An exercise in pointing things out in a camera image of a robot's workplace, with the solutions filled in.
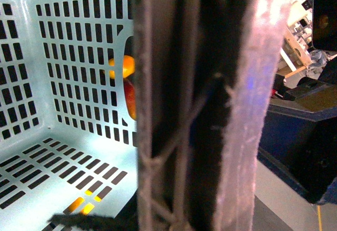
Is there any yellow mango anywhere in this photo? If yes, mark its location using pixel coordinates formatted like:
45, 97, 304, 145
108, 55, 135, 79

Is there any brown basket handle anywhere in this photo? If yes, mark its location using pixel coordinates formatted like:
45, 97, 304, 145
132, 0, 291, 230

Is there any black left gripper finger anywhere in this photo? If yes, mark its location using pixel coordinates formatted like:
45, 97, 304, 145
48, 214, 138, 230

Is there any light blue plastic basket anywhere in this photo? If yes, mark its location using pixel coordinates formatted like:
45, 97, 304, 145
1, 0, 137, 230

